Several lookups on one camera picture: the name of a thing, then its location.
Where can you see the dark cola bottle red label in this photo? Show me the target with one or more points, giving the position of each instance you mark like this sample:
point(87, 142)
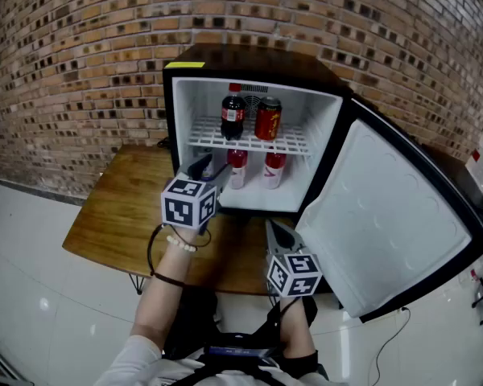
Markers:
point(232, 113)

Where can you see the black mini fridge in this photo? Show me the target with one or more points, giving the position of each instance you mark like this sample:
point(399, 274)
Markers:
point(386, 215)

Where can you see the person's left forearm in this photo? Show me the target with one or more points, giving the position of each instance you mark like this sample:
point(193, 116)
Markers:
point(165, 304)

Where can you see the dark side table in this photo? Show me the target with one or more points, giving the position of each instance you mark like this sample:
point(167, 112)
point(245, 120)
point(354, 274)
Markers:
point(452, 171)

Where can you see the dark brown wristband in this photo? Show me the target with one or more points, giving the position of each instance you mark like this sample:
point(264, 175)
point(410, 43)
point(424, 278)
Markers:
point(167, 280)

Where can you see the pink drink bottle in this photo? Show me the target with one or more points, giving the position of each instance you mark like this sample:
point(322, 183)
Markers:
point(274, 171)
point(237, 171)

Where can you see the dark chest-mounted phone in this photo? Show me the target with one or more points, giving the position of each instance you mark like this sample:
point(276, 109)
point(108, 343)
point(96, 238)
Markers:
point(237, 351)

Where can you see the yellow sticker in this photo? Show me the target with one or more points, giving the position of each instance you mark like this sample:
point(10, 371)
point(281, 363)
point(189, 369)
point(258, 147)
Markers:
point(184, 64)

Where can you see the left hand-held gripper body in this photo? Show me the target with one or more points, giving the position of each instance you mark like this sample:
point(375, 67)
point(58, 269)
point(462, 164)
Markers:
point(185, 205)

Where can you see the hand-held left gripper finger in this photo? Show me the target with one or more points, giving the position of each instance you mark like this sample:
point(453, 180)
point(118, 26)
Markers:
point(200, 167)
point(223, 177)

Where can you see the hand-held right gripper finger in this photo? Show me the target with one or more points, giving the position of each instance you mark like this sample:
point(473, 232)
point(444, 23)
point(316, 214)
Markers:
point(271, 239)
point(290, 241)

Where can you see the person's right forearm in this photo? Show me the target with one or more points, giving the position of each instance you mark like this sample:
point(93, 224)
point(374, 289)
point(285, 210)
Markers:
point(295, 332)

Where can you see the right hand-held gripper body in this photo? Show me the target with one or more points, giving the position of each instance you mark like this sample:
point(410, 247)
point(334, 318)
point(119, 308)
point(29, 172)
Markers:
point(294, 276)

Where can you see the red drink can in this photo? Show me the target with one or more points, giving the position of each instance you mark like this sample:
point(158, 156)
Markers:
point(267, 121)

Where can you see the brown wooden table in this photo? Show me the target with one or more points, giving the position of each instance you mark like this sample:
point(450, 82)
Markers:
point(120, 215)

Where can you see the metal frame rack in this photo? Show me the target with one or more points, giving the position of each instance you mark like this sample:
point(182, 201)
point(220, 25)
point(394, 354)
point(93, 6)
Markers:
point(0, 366)

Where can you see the black hairpin table leg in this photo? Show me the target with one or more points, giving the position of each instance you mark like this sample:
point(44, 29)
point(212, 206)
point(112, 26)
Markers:
point(137, 284)

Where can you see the person's black trousers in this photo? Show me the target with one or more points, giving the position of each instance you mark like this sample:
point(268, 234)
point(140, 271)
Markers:
point(193, 320)

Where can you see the person's white shirt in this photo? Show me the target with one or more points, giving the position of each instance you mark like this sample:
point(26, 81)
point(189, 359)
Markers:
point(137, 360)

